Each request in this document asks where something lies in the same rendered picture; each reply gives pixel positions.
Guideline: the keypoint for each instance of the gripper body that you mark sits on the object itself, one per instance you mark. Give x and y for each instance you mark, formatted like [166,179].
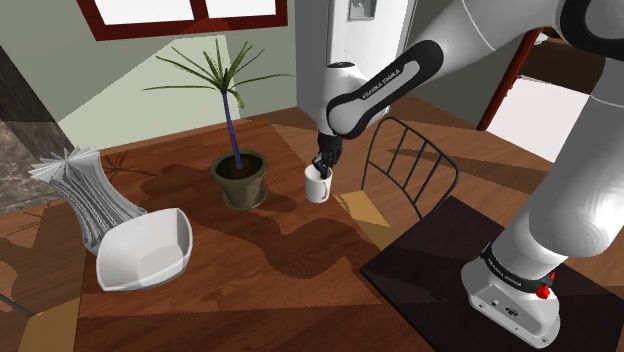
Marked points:
[329,148]

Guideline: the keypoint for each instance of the white mug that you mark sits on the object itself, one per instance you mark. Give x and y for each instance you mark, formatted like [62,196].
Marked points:
[317,187]

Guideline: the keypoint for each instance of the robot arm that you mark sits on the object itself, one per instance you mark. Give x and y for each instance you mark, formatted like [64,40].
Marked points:
[560,204]

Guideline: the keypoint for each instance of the potted green plant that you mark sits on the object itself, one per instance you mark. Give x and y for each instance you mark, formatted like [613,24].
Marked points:
[240,175]

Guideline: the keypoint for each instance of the white refrigerator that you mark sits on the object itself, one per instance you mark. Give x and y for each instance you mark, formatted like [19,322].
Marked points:
[317,39]

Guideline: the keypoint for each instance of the red framed window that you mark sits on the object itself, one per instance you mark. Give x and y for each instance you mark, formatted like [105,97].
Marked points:
[185,19]

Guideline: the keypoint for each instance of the red framed doorway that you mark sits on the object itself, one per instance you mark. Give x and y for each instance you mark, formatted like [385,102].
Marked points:
[531,88]

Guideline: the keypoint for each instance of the white square bowl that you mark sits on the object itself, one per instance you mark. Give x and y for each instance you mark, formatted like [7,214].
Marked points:
[141,253]

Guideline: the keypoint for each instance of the white ribbed vase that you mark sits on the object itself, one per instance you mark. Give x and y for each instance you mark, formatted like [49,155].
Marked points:
[83,195]

